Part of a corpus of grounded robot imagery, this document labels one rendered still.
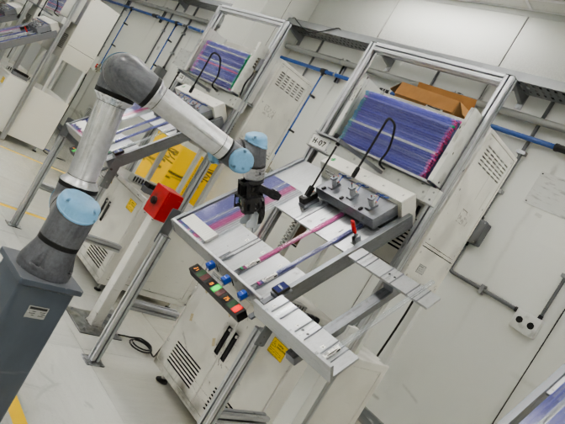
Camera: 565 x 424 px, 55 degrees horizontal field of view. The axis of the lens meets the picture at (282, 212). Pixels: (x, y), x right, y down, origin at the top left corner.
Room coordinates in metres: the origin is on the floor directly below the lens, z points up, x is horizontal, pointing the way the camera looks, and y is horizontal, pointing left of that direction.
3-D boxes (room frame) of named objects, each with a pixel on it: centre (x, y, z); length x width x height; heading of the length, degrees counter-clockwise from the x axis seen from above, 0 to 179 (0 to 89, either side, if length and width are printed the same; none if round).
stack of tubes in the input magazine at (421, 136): (2.36, -0.27, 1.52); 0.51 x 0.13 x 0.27; 45
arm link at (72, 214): (1.49, 0.50, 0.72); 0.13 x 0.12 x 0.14; 27
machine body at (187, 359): (2.49, -0.31, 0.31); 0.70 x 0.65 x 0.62; 45
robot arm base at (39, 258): (1.49, 0.49, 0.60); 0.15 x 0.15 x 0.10
